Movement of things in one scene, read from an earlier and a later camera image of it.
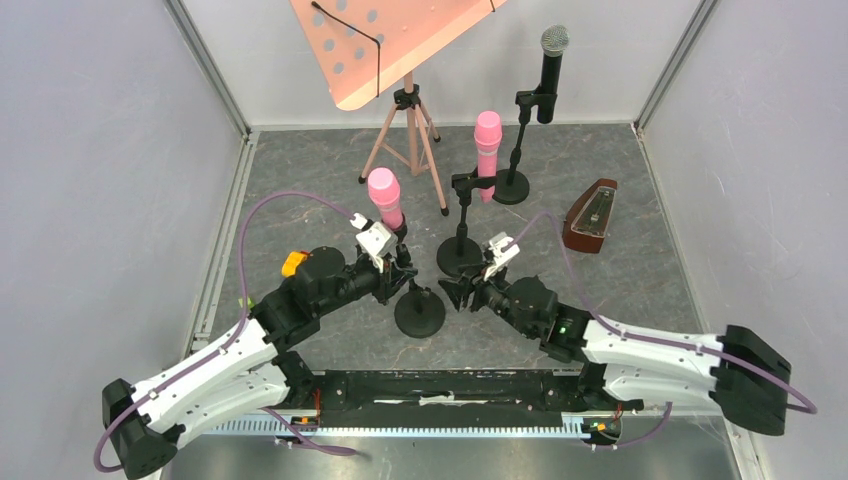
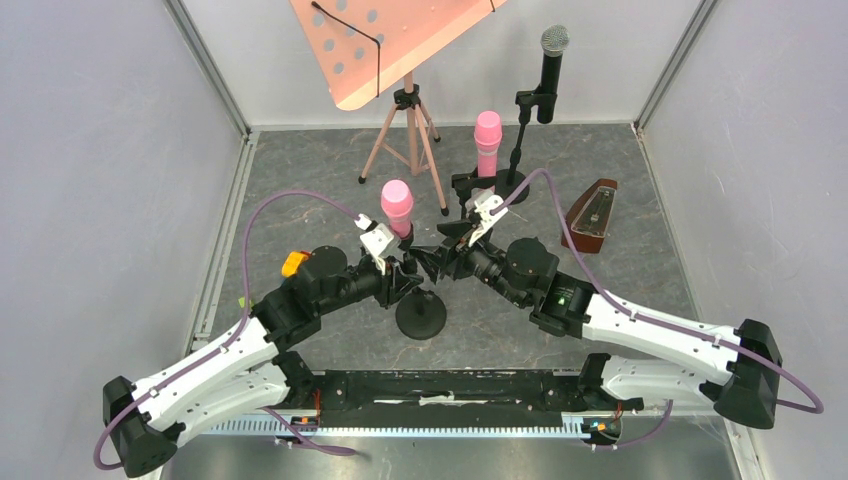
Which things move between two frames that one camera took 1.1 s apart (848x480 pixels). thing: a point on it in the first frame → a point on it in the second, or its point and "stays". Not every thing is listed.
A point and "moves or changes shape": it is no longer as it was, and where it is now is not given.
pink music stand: x=366 y=46 stays
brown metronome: x=586 y=223 stays
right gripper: x=457 y=291 → x=438 y=260
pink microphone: x=385 y=191 moves or changes shape
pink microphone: x=487 y=137 stays
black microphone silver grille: x=553 y=42 stays
